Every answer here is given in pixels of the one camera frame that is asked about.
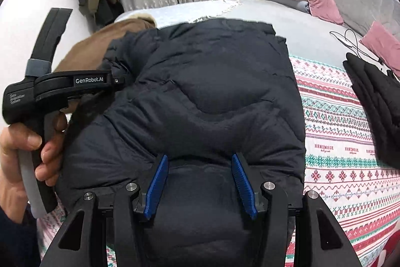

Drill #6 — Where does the brown garment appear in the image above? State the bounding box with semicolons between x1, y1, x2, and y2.
55;14;157;87

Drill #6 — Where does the black puffer jacket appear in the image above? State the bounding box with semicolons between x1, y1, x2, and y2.
55;19;306;266

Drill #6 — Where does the person's left hand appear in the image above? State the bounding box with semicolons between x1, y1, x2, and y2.
1;112;68;224

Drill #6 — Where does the patterned knit bed blanket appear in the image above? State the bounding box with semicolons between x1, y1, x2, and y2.
39;56;399;266

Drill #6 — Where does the light blue fringed throw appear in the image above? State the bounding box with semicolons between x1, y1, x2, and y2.
115;0;243;28

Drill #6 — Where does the red object at bedside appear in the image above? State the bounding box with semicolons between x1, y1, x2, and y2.
372;231;400;267

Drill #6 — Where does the black folded garment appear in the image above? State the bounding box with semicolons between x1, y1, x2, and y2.
343;53;399;169

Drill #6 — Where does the grey folded blanket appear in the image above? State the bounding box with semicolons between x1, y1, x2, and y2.
266;0;311;14

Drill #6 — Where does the pink pillow near curtain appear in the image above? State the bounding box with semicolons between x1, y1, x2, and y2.
308;0;344;25

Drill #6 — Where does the pink pillow near edge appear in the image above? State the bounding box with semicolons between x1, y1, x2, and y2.
360;21;400;77

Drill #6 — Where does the grey padded headboard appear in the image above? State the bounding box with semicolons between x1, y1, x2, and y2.
334;0;399;39

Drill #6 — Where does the black charging cable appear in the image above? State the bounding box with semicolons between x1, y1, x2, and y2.
329;28;385;66

